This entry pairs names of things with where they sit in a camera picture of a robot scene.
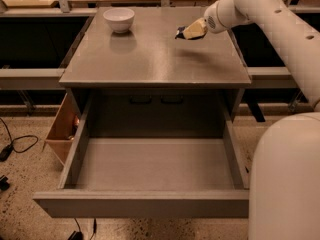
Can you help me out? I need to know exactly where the black cable under drawer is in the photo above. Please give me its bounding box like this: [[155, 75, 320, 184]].
[[67, 217, 98, 240]]

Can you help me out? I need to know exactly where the black floor cable left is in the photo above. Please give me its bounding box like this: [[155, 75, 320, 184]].
[[0, 117, 40, 163]]

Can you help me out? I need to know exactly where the open grey top drawer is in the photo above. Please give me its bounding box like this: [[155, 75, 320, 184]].
[[34, 93, 249, 218]]

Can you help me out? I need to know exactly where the white ceramic bowl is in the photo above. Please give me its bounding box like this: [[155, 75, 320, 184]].
[[103, 8, 135, 33]]

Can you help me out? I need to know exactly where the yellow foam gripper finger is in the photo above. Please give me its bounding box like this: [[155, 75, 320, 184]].
[[183, 18, 208, 40]]

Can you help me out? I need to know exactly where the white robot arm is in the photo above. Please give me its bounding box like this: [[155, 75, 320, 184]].
[[194, 0, 320, 240]]

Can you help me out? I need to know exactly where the black plug at edge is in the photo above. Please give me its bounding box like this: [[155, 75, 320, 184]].
[[0, 175, 10, 191]]

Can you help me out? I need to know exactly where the grey metal cabinet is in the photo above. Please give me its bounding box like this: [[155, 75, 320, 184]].
[[60, 8, 250, 138]]

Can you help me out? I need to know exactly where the brown cardboard box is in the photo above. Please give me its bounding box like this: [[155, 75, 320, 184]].
[[45, 94, 79, 165]]

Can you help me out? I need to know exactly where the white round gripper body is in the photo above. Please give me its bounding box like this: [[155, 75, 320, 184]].
[[204, 0, 251, 33]]

